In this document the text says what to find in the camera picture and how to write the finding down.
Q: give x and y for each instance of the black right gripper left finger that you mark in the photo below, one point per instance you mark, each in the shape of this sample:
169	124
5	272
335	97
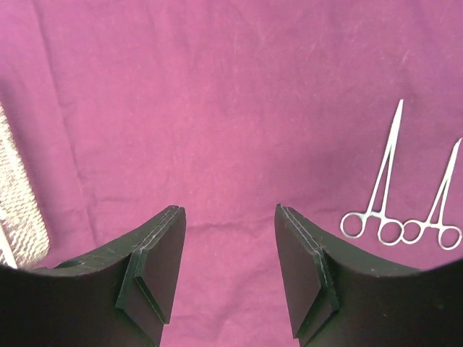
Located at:
120	294

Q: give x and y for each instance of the steel scissors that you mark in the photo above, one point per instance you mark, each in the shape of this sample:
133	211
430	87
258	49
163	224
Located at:
435	216

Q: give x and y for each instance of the steel forceps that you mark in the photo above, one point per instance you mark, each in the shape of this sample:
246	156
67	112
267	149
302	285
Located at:
378	202

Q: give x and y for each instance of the purple cloth wrap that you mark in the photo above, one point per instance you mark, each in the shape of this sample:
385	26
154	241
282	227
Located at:
227	108

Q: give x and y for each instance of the metal mesh instrument tray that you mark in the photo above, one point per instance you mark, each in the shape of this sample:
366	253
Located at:
24	237

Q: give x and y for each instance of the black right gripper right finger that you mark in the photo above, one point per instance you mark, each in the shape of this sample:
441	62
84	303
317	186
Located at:
340	295

